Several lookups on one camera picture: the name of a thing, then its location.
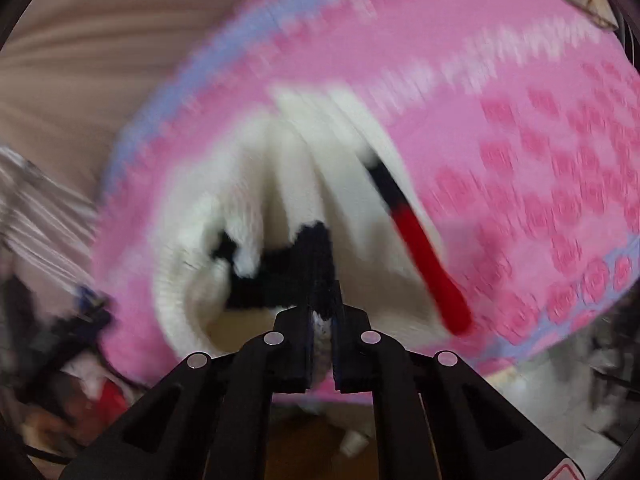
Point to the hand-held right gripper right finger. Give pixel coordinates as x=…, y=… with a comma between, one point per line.
x=345, y=350

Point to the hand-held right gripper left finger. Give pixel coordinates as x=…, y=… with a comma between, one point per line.
x=299, y=350

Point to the white red black knit sweater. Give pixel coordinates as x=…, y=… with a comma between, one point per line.
x=280, y=185

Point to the white paper cup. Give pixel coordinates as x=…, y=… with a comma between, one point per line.
x=354, y=444

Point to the white cloth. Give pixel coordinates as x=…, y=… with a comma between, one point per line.
x=550, y=400

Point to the blue packet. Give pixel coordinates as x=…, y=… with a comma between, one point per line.
x=89, y=299

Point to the pink floral bedsheet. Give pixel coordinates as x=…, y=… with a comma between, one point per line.
x=500, y=110

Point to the beige curtain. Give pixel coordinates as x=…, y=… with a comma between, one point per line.
x=100, y=60

